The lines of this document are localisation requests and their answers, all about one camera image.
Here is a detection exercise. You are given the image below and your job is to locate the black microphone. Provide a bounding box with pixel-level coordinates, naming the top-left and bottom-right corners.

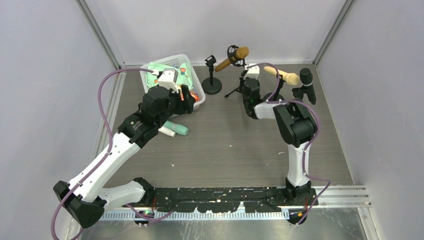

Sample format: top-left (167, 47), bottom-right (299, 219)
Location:
top-left (299, 68), bottom-right (317, 105)

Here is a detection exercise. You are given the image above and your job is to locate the brown microphone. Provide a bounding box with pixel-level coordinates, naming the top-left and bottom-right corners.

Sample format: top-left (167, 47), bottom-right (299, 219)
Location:
top-left (215, 45), bottom-right (250, 72)

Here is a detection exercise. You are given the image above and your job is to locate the white microphone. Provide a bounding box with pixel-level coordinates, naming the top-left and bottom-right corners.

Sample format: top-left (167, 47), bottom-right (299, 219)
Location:
top-left (158, 126), bottom-right (176, 137)

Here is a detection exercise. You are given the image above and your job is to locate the green cartoon print cloth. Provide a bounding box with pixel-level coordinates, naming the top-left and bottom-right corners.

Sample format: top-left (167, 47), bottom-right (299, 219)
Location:
top-left (145, 62), bottom-right (194, 91)

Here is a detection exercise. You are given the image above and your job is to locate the orange patterned cloth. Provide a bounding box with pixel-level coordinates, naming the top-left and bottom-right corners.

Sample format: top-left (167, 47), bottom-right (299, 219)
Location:
top-left (189, 89), bottom-right (200, 102)

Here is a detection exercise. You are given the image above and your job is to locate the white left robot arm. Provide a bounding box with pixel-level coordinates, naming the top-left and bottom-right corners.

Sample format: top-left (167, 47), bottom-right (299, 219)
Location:
top-left (53, 84), bottom-right (196, 229)

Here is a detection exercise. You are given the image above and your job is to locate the mint green microphone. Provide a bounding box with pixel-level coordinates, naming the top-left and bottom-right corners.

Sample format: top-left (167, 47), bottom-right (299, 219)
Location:
top-left (163, 121), bottom-right (189, 136)

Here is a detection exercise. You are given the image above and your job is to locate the black round-base stand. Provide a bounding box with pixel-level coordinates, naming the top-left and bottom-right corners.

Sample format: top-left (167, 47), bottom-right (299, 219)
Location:
top-left (292, 86), bottom-right (311, 103)
top-left (262, 75), bottom-right (285, 102)
top-left (201, 55), bottom-right (222, 95)

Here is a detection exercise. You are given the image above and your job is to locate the black tripod shock-mount stand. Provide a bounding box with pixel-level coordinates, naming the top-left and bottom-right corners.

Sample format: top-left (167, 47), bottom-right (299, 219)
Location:
top-left (224, 44), bottom-right (253, 99)

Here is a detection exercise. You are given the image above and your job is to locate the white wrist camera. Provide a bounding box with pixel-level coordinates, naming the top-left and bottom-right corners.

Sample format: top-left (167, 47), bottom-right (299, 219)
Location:
top-left (243, 63), bottom-right (260, 80)
top-left (152, 68), bottom-right (179, 93)

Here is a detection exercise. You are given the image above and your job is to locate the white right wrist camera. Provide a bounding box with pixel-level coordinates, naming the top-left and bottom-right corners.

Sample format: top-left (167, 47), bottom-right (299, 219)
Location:
top-left (243, 63), bottom-right (260, 80)

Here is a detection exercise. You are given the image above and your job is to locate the beige microphone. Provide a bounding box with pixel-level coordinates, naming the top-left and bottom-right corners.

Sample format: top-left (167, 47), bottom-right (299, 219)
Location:
top-left (263, 66), bottom-right (301, 86)

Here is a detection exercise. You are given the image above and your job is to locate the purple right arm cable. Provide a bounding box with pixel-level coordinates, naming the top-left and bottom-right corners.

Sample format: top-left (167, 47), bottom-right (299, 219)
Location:
top-left (248, 62), bottom-right (332, 226)

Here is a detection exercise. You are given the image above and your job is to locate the white plastic basket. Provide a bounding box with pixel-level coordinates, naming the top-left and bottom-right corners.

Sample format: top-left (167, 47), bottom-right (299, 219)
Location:
top-left (141, 54), bottom-right (206, 111)

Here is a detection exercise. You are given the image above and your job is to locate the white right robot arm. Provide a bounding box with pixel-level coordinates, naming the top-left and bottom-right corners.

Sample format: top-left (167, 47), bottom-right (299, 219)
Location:
top-left (242, 77), bottom-right (317, 200)

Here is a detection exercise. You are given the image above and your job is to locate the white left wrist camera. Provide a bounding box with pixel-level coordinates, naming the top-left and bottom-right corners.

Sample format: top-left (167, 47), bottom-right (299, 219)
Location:
top-left (152, 68), bottom-right (179, 93)

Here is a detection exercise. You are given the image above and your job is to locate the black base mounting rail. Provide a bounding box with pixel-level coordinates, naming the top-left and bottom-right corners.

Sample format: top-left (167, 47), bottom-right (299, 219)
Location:
top-left (130, 186), bottom-right (317, 213)

